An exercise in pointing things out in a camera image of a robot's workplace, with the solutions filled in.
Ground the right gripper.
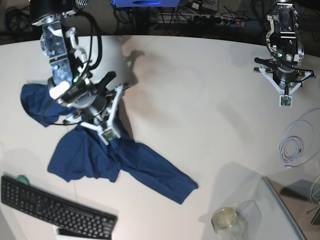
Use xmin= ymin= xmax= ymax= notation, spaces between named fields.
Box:
xmin=56 ymin=82 xmax=125 ymax=145

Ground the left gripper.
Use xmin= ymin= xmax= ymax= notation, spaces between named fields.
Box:
xmin=253 ymin=64 xmax=316 ymax=107

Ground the blue long-sleeve t-shirt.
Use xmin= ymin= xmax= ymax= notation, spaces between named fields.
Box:
xmin=19 ymin=83 xmax=199 ymax=205

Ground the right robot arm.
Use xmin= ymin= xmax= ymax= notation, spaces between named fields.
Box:
xmin=29 ymin=0 xmax=129 ymax=145

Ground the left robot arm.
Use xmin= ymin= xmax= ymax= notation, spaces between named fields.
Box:
xmin=254 ymin=0 xmax=316 ymax=107

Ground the green tape roll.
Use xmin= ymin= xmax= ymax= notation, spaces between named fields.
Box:
xmin=16 ymin=175 xmax=30 ymax=186

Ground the black computer keyboard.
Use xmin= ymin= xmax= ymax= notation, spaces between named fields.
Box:
xmin=0 ymin=175 xmax=118 ymax=240

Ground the blue box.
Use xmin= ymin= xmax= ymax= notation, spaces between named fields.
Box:
xmin=111 ymin=0 xmax=180 ymax=8

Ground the clear glass jar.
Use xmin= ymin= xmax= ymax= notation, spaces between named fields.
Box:
xmin=211 ymin=200 xmax=262 ymax=240

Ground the coiled white cable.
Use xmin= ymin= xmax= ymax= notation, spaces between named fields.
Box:
xmin=278 ymin=107 xmax=320 ymax=169

